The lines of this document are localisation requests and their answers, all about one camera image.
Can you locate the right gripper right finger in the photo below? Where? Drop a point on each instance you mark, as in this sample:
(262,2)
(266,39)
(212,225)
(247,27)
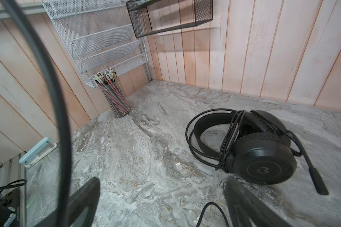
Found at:
(246,209)

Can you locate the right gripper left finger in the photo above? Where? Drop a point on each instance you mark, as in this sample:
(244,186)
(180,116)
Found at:
(82,205)

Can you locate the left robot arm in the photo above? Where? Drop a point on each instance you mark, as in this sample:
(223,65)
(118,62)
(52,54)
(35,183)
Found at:
(10,203)

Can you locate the light blue table clamp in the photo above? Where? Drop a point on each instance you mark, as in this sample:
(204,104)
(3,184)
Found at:
(38,152)

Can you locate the clear cup of pencils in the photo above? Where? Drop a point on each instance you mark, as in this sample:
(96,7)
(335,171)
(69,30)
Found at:
(107,82)

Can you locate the white wire mesh shelf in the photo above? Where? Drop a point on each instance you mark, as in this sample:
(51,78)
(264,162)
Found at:
(98,36)

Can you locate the black mesh wall basket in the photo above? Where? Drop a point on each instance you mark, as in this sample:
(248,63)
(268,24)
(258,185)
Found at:
(154,17)

